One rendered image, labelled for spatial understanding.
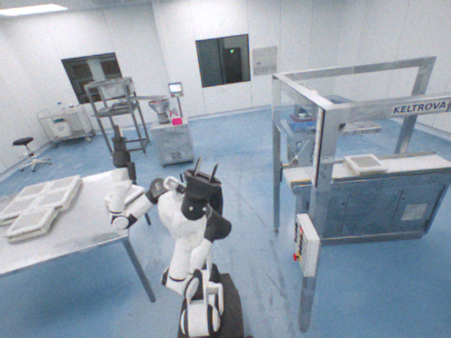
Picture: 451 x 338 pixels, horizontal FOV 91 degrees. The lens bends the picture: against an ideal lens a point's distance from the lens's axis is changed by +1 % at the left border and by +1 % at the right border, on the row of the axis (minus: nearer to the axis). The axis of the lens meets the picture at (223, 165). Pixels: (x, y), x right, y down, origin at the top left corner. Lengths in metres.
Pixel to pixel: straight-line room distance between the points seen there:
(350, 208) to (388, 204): 0.32
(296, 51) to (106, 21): 4.84
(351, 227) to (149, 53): 5.81
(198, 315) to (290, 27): 6.62
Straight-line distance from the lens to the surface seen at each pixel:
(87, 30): 6.92
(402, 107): 1.04
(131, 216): 1.35
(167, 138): 3.94
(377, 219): 2.51
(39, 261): 1.90
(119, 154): 1.26
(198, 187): 0.72
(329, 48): 7.54
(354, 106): 0.95
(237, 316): 1.91
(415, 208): 2.62
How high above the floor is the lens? 1.88
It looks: 29 degrees down
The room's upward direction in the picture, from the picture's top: 7 degrees counter-clockwise
